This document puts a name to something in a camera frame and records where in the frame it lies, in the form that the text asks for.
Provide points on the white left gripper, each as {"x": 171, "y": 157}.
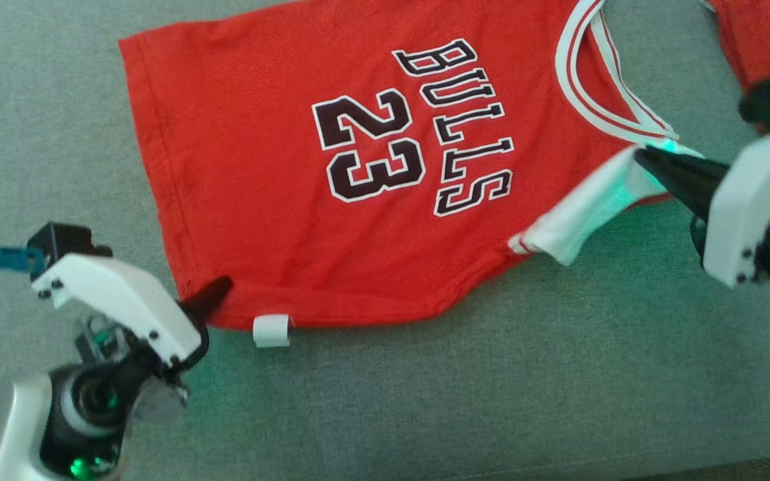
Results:
{"x": 117, "y": 300}

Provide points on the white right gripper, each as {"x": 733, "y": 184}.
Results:
{"x": 746, "y": 214}

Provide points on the red Bulls 23 jersey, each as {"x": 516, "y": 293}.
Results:
{"x": 258, "y": 167}

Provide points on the grey sofa seat cushion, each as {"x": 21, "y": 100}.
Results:
{"x": 425, "y": 401}

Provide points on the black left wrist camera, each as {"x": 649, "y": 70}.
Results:
{"x": 64, "y": 239}

